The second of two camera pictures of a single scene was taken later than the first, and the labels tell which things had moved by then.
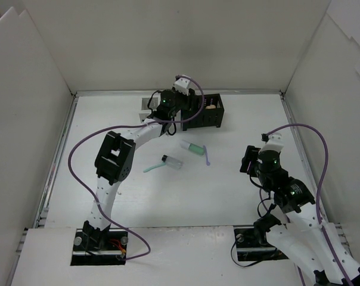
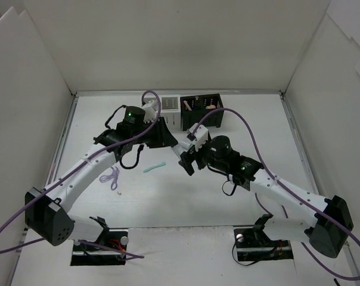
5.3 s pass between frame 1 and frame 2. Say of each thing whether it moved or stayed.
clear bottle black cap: moved
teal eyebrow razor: stayed
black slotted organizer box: stayed
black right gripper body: moved
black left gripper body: moved
